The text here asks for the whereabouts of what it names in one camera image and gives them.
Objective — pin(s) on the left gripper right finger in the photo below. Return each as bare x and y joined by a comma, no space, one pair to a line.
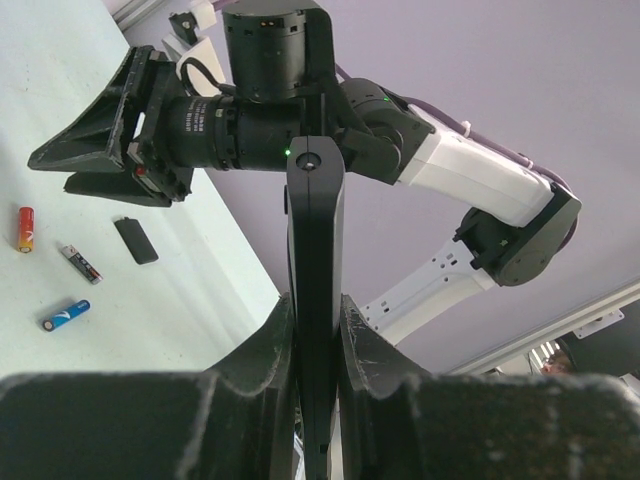
398,421

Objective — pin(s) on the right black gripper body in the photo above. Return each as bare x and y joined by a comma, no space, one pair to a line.
156,87

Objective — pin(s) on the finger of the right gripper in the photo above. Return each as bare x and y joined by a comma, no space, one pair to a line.
93,143
140,187

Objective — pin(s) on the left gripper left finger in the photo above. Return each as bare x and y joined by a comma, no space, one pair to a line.
234,420

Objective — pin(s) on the black battery cover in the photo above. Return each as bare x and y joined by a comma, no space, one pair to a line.
136,240

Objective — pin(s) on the red yellow battery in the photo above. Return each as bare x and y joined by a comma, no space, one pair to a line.
26,229

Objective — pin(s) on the black remote control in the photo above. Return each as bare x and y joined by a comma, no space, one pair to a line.
315,209

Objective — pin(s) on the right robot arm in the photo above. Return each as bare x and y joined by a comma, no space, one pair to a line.
256,88

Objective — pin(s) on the black grey battery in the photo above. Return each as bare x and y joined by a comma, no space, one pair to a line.
79,262

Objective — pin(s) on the blue battery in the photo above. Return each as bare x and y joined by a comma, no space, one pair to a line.
65,316

